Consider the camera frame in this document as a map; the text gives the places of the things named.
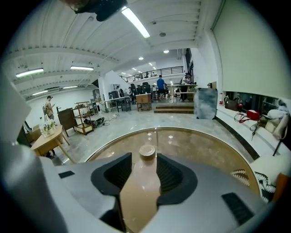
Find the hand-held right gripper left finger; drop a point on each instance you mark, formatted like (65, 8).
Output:
(86, 188)

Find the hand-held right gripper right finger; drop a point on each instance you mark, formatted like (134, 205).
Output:
(204, 200)

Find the round glass side table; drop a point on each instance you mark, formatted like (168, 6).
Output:
(182, 141)

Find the black and green device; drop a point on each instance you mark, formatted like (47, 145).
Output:
(50, 153)

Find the wooden side table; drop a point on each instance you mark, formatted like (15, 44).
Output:
(47, 142)

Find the black white zigzag blanket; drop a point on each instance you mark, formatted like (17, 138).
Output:
(266, 186)

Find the black round floor device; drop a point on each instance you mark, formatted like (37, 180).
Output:
(94, 121)

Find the wooden open shelf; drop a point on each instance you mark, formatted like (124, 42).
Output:
(84, 118)

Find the dark brown cabinet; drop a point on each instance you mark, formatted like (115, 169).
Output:
(67, 119)

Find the orange cushion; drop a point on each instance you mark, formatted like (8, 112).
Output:
(280, 186)

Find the white raised ledge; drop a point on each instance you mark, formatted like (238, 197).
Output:
(245, 134)

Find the white work table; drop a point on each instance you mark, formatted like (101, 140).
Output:
(117, 99)

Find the wooden steps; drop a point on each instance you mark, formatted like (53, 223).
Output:
(174, 109)

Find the grey marble panel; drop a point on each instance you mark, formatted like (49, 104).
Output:
(205, 103)

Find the brown handbag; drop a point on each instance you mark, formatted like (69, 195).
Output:
(230, 104)

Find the dark soda bottle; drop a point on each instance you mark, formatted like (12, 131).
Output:
(240, 105)

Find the beige tote bag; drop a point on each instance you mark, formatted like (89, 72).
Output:
(279, 127)

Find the small wooden cabinet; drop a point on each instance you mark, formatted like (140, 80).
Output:
(143, 101)

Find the ceiling tube light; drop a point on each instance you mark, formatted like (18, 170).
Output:
(135, 21)
(81, 67)
(29, 72)

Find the black balcony railing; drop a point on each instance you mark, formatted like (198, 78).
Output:
(154, 72)

